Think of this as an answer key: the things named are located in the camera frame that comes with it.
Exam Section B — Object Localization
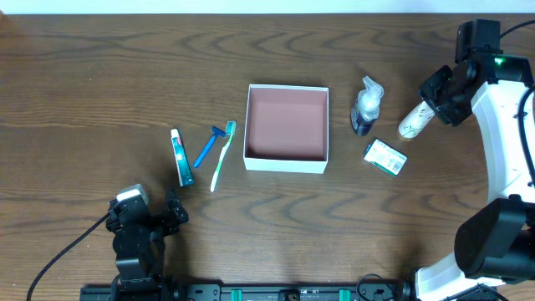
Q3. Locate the green white toothpaste tube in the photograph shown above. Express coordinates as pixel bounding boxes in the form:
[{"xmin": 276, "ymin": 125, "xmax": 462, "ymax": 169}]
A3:
[{"xmin": 171, "ymin": 129, "xmax": 194, "ymax": 186}]

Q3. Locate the white floral lotion tube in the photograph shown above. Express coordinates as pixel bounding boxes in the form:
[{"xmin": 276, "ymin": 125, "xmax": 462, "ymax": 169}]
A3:
[{"xmin": 397, "ymin": 101, "xmax": 436, "ymax": 140}]

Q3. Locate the blue disposable razor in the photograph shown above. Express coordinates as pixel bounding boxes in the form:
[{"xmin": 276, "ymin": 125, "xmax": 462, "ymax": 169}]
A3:
[{"xmin": 193, "ymin": 126, "xmax": 227, "ymax": 168}]

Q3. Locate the clear pump soap bottle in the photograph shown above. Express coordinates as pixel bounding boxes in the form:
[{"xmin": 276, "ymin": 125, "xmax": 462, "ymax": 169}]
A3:
[{"xmin": 350, "ymin": 76, "xmax": 384, "ymax": 136}]

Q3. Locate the green white toothbrush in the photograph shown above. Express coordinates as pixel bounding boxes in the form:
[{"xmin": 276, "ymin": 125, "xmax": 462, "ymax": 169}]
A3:
[{"xmin": 210, "ymin": 120, "xmax": 237, "ymax": 192}]

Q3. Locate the green white soap bar pack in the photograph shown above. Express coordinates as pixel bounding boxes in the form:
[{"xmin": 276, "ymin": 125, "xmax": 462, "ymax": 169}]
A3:
[{"xmin": 364, "ymin": 139, "xmax": 407, "ymax": 177}]

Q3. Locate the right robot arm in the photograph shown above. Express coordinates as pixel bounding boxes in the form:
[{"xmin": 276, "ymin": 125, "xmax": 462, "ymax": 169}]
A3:
[{"xmin": 415, "ymin": 52, "xmax": 534, "ymax": 300}]

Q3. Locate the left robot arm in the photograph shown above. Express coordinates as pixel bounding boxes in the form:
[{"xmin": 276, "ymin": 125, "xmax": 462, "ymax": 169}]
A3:
[{"xmin": 106, "ymin": 184, "xmax": 188, "ymax": 299}]

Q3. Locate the white cardboard box, pink interior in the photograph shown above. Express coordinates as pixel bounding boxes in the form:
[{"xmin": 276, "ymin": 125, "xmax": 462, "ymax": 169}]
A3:
[{"xmin": 243, "ymin": 84, "xmax": 329, "ymax": 174}]

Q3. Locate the left black cable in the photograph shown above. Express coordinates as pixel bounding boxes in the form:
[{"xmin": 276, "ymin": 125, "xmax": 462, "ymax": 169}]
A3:
[{"xmin": 26, "ymin": 212, "xmax": 114, "ymax": 301}]

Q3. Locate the black cable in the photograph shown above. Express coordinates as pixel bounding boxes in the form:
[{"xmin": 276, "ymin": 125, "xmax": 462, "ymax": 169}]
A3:
[
  {"xmin": 499, "ymin": 19, "xmax": 535, "ymax": 189},
  {"xmin": 26, "ymin": 212, "xmax": 114, "ymax": 301}
]

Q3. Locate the right black cable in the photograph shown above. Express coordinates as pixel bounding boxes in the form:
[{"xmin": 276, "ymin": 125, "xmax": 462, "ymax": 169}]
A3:
[{"xmin": 499, "ymin": 19, "xmax": 535, "ymax": 189}]

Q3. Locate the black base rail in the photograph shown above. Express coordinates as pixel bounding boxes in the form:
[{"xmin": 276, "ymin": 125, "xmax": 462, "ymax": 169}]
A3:
[{"xmin": 79, "ymin": 282, "xmax": 415, "ymax": 301}]

